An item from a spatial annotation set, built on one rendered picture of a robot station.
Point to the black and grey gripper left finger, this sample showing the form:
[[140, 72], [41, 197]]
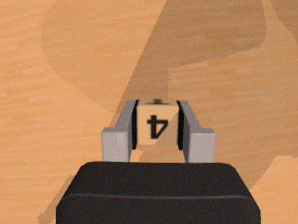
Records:
[[115, 140]]

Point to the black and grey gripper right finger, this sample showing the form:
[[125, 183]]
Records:
[[197, 143]]

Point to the tan letter block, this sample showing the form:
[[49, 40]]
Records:
[[157, 122]]

